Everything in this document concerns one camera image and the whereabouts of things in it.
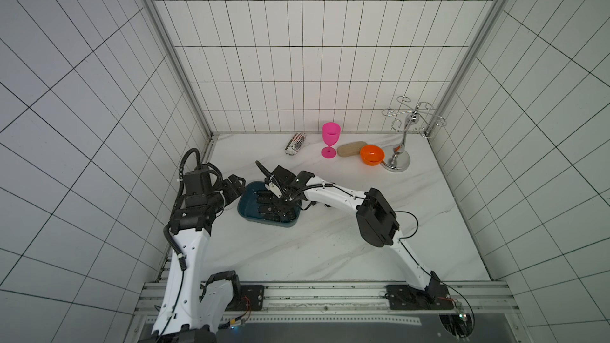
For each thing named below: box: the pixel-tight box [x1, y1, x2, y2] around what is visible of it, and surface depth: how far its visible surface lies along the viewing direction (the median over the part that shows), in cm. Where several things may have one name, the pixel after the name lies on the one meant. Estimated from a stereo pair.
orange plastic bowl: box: [359, 144, 386, 166], surface depth 109 cm
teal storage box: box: [236, 181, 303, 228], surface depth 91 cm
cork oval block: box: [336, 141, 368, 158], surface depth 112 cm
